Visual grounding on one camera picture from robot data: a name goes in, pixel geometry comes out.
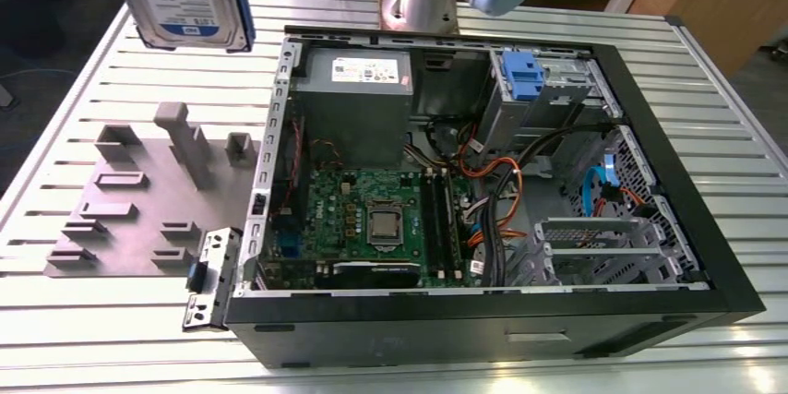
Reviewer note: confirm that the green motherboard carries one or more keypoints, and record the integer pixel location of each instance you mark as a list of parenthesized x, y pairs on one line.
[(335, 232)]

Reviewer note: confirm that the grey optical drive cage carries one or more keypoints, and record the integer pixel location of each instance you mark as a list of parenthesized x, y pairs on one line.
[(535, 117)]

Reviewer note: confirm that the black graphics card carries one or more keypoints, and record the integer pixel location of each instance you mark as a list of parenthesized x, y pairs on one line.
[(375, 274)]

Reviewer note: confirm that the grey power supply unit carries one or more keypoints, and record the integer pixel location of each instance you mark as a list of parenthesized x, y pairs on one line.
[(351, 122)]

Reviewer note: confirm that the grey parts rack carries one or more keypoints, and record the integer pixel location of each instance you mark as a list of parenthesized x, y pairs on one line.
[(142, 228)]

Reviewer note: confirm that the black PC case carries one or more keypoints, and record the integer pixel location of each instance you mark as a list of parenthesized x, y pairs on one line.
[(431, 329)]

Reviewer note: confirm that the blue drive latch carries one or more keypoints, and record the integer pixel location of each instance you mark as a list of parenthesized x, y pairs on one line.
[(523, 75)]

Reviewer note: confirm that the black case fan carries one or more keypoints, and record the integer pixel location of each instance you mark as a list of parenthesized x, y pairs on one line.
[(284, 158)]

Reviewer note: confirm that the silver CPU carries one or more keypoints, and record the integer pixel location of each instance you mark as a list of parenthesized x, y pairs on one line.
[(383, 227)]

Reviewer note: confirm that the CPU socket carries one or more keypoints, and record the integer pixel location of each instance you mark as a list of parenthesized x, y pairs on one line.
[(386, 248)]

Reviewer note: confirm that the silver disk bay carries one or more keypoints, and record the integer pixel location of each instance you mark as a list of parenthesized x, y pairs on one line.
[(598, 252)]

